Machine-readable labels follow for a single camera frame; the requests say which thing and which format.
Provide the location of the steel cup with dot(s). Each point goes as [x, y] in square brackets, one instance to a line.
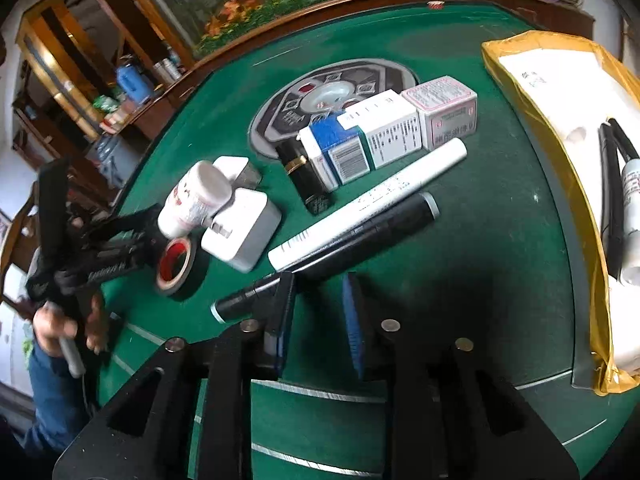
[166, 71]

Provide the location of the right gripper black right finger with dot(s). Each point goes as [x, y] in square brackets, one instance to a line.
[447, 413]

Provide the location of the round mahjong table control panel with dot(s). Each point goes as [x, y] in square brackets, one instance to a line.
[327, 90]

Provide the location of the grey water jug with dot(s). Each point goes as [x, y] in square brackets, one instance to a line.
[114, 158]

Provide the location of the white power adapter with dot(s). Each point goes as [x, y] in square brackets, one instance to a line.
[241, 231]
[239, 171]

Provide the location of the white pill bottle red label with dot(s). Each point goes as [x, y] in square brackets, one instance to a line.
[199, 194]

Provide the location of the blue sleeve left forearm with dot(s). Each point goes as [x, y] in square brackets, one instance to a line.
[60, 407]

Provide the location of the long white tube box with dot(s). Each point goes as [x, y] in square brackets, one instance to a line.
[366, 206]

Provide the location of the black lipstick tube gold band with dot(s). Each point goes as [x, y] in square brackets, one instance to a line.
[308, 184]

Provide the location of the person's left hand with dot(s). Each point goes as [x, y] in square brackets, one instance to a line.
[51, 325]

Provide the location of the black marker pen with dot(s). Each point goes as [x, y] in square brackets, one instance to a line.
[374, 236]

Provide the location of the white green medicine box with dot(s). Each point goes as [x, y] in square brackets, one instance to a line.
[389, 123]

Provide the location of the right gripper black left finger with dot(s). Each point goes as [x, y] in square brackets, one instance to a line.
[188, 403]

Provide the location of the blue and white medicine box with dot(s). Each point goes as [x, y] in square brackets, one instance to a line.
[336, 154]

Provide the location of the pink white medicine box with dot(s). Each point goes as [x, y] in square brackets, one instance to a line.
[446, 109]

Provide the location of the wooden shelf cabinet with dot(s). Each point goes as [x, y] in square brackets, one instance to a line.
[59, 91]

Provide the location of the yellow cardboard box tray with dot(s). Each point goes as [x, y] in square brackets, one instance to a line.
[580, 109]

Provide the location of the black tape roll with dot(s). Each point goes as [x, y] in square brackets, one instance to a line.
[176, 276]

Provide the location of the blue thermos jug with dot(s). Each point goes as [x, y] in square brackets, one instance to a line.
[133, 84]

